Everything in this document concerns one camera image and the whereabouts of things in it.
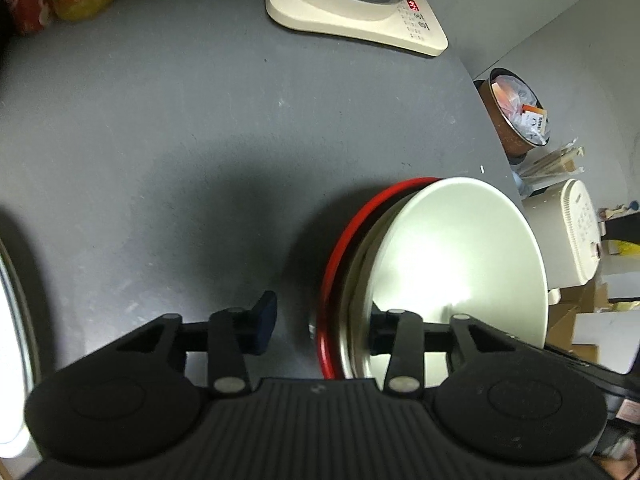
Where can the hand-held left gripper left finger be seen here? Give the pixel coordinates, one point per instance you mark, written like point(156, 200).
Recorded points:
point(265, 317)

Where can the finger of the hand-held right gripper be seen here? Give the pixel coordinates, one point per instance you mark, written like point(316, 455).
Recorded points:
point(580, 362)

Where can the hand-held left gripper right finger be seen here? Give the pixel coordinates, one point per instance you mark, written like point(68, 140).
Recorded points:
point(379, 332)

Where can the cream plate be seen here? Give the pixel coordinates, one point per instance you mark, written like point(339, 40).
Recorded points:
point(357, 310)

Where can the red plate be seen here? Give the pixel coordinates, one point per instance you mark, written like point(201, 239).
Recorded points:
point(332, 280)

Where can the white plate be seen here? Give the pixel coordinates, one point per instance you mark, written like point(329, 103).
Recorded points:
point(12, 350)
point(460, 245)

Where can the cardboard box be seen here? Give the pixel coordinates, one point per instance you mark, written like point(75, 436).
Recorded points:
point(565, 325)

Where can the white box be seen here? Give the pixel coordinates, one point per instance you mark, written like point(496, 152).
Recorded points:
point(615, 340)

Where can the cream rice cooker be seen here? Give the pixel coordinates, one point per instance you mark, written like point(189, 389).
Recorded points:
point(565, 240)

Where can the wrapped chopsticks pack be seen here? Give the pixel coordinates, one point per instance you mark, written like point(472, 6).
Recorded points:
point(550, 160)

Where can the brown trash bin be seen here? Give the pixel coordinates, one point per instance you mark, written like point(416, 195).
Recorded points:
point(510, 130)

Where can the orange and white packet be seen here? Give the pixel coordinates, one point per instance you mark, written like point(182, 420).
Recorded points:
point(535, 122)

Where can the clear plastic bags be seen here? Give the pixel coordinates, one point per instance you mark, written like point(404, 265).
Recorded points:
point(515, 95)

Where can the beige kettle base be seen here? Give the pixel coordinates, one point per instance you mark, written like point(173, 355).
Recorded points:
point(320, 15)

